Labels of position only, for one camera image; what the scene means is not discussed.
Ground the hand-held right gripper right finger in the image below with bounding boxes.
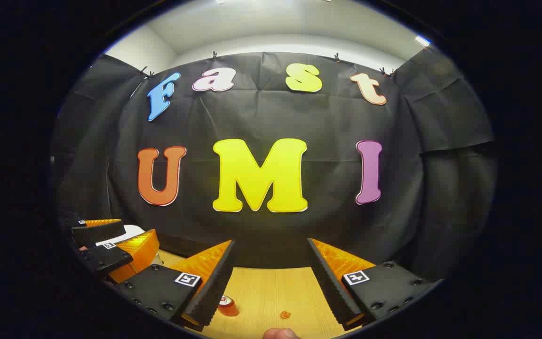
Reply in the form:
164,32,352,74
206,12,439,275
306,238,442,331

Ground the black backdrop cloth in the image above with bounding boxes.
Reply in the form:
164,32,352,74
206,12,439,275
50,45,497,283

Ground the red pop can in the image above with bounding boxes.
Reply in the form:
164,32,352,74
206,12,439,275
217,295,239,317

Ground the wooden desktop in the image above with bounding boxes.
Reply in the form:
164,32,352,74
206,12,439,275
158,250,347,339

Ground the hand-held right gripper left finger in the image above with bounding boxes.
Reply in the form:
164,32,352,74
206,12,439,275
115,240,237,332

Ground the white desktop garbage bin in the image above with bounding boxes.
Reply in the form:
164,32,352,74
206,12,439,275
96,225,164,266

